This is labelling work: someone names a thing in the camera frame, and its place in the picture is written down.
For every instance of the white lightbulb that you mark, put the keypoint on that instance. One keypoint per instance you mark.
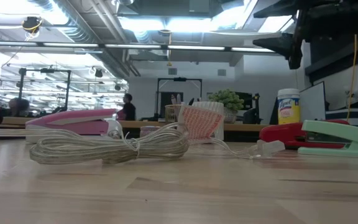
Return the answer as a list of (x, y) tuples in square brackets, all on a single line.
[(114, 127)]

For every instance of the whiteboard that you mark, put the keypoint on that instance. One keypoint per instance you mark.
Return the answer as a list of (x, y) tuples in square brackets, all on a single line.
[(312, 102)]

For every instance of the mint green stapler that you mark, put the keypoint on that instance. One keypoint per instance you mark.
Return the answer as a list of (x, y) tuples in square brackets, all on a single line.
[(337, 137)]

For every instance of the red stapler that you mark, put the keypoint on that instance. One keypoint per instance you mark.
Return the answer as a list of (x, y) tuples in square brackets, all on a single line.
[(278, 133)]

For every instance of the Lysol wipes canister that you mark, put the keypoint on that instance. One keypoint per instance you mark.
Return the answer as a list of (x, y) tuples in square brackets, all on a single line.
[(288, 107)]

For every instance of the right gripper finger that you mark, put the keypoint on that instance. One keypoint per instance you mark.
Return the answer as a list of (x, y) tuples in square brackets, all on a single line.
[(278, 43), (278, 9)]

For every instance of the person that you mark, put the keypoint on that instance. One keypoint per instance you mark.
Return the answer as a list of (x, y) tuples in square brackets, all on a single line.
[(19, 105), (129, 110)]

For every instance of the potted green succulent plant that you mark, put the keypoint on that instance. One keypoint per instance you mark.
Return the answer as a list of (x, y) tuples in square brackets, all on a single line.
[(228, 99)]

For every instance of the navy white striped bin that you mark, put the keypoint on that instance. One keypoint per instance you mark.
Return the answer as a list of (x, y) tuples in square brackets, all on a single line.
[(353, 115)]

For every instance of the pink white stapler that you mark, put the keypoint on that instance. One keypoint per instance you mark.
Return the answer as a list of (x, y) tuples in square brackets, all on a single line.
[(73, 124)]

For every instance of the white ribbed pen cup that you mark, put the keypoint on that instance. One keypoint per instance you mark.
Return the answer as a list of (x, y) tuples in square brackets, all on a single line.
[(210, 104)]

